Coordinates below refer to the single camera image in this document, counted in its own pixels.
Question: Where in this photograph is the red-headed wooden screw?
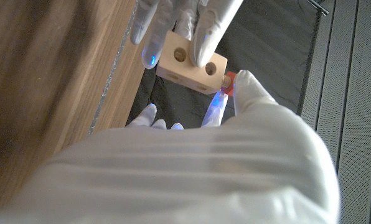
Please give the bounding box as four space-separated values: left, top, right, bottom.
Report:
220 71 238 98

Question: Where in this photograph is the small wooden block with holes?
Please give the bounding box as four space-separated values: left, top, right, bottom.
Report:
156 30 228 95

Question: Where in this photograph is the black backdrop curtain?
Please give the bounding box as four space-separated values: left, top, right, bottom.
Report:
126 0 322 130

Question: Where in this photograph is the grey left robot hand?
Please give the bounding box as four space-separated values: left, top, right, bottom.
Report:
129 0 245 70

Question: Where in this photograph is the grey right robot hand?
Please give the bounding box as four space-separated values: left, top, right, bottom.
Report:
0 69 341 224

